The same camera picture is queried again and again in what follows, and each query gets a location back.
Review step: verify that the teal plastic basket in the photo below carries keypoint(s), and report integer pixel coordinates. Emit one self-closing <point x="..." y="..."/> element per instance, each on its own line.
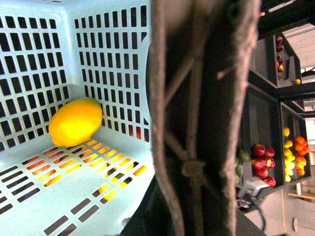
<point x="53" y="52"/>

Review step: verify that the left gripper felt finger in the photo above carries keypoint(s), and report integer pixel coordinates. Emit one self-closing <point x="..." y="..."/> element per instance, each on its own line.
<point x="199" y="66"/>

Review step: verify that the yellow lemon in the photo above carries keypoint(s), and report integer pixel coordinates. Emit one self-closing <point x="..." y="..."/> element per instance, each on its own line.
<point x="75" y="122"/>

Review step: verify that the dark fruit display shelf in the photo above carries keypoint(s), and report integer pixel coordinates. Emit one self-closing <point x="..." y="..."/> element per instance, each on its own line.
<point x="272" y="98"/>

